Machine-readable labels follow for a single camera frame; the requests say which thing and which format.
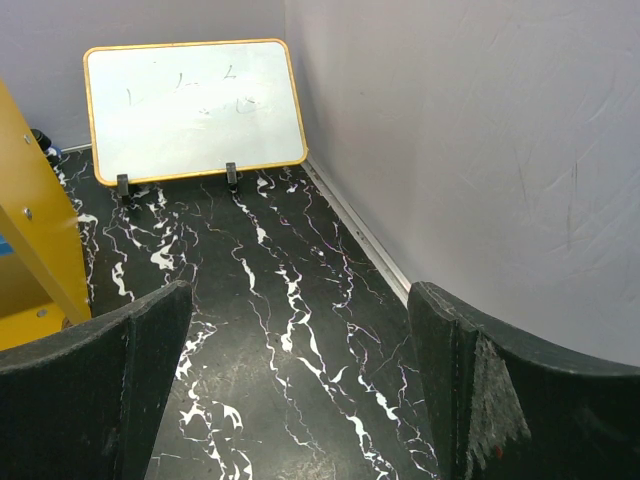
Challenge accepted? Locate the black whiteboard stand clip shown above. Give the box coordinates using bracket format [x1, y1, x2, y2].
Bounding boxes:
[117, 174, 131, 205]
[225, 162, 238, 193]

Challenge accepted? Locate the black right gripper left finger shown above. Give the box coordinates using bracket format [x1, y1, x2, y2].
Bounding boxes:
[1, 281, 193, 479]

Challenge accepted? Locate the small whiteboard with yellow frame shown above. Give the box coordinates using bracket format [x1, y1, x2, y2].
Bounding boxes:
[83, 38, 309, 187]

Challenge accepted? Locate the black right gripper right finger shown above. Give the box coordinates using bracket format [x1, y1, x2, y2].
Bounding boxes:
[408, 282, 639, 479]

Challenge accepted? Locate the black whiteboard stand clip left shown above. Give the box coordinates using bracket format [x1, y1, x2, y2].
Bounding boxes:
[117, 174, 131, 205]

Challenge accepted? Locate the black whiteboard stand clip right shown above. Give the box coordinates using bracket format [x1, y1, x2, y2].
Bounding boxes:
[225, 162, 238, 193]

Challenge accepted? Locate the yellow shelf with coloured boards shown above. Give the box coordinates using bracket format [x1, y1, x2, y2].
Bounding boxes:
[1, 85, 91, 350]

